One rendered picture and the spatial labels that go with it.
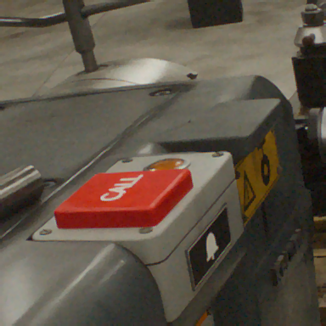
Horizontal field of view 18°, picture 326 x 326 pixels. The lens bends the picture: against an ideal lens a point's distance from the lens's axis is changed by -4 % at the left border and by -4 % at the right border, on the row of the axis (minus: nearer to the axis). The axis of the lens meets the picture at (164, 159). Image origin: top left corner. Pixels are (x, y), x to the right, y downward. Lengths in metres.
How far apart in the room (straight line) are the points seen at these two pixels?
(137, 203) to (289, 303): 0.32
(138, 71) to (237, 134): 0.38
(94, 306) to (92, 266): 0.03
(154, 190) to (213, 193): 0.05
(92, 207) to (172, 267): 0.05
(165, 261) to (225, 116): 0.21
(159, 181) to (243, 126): 0.13
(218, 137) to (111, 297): 0.21
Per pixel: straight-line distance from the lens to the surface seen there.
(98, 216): 0.54
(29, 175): 0.61
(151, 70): 1.05
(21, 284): 0.50
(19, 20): 1.10
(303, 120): 1.27
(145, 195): 0.55
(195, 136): 0.68
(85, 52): 1.06
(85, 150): 0.70
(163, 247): 0.53
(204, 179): 0.59
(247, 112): 0.72
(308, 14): 1.60
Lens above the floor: 1.44
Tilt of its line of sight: 16 degrees down
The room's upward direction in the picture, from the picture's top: 11 degrees counter-clockwise
